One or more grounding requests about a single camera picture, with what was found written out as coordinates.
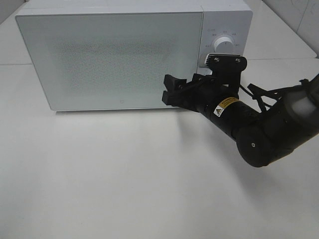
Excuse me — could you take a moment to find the white upper microwave knob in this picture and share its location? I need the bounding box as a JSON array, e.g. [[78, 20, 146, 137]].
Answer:
[[213, 36, 234, 54]]

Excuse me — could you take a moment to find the white microwave door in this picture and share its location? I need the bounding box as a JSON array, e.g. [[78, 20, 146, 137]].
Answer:
[[16, 12, 202, 111]]

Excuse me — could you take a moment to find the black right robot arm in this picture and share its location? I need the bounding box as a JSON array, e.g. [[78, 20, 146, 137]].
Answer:
[[162, 73, 319, 167]]

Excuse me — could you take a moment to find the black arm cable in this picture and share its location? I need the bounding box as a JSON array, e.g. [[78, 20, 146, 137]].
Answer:
[[239, 79, 310, 113]]

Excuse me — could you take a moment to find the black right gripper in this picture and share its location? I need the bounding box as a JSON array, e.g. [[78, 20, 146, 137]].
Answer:
[[162, 74, 240, 116]]

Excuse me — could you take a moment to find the white microwave oven body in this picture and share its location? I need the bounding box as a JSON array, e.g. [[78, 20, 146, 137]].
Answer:
[[14, 0, 254, 115]]

